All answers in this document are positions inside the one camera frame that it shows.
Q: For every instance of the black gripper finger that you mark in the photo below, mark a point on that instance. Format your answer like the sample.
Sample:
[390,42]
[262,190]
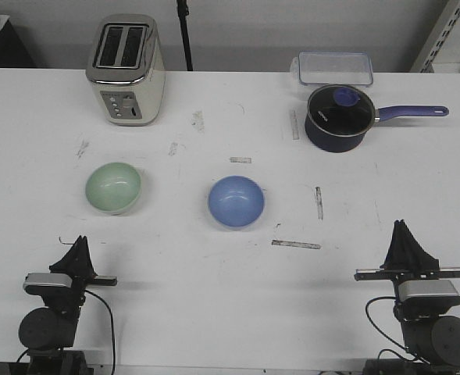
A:
[70,263]
[88,266]
[394,259]
[416,257]

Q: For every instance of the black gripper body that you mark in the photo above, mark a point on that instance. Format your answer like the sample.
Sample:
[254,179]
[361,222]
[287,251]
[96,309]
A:
[405,312]
[72,300]

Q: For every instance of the light green bowl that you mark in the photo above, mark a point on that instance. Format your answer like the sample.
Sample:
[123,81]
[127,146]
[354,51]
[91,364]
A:
[113,188]

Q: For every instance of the blue bowl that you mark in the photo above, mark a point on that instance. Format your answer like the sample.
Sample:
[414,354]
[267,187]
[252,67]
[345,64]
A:
[236,201]

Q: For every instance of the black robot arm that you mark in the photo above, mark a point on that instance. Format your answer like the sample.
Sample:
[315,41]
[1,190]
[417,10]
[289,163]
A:
[432,346]
[48,333]

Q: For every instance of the dark blue saucepan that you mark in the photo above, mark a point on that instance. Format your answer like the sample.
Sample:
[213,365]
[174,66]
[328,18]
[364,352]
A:
[337,144]

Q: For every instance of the glass pot lid blue knob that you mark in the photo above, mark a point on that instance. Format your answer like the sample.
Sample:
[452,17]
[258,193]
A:
[341,110]

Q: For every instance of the cream two-slot toaster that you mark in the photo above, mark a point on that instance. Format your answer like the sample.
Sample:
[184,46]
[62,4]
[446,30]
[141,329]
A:
[125,69]

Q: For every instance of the clear plastic food container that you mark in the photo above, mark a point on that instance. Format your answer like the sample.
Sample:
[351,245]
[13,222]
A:
[316,68]

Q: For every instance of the metal shelf rack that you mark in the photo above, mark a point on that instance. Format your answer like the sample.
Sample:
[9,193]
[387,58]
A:
[440,52]

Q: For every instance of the black box at left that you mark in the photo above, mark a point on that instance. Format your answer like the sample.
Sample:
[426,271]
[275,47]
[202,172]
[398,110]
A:
[13,53]

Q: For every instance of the black tripod pole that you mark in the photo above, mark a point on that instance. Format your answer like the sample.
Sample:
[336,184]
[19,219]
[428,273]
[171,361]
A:
[183,12]

